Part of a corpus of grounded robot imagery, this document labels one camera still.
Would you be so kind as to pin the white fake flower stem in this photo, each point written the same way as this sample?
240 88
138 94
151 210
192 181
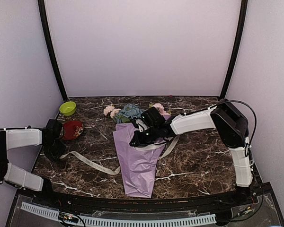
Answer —
111 111

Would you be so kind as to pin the black front rail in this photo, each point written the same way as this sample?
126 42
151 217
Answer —
217 202

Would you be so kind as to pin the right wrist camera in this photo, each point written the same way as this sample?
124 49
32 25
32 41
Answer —
149 118

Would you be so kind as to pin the grey cable duct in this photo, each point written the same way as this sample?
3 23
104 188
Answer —
118 219

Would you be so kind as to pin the white printed ribbon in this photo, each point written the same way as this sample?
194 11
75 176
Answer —
110 165

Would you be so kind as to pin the blue fake flower stem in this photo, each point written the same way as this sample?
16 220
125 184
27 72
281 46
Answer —
128 112

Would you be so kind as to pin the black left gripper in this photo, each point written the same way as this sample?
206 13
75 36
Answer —
63 147

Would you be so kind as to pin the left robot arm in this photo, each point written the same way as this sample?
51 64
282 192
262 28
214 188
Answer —
29 139

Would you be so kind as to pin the purple and pink wrapping paper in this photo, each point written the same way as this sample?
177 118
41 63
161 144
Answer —
138 165

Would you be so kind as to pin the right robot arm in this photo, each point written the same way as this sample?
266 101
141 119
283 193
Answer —
230 123

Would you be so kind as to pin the lime green bowl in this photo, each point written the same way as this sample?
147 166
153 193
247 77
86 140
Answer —
68 108

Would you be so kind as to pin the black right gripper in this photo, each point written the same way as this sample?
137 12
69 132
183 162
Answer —
139 142

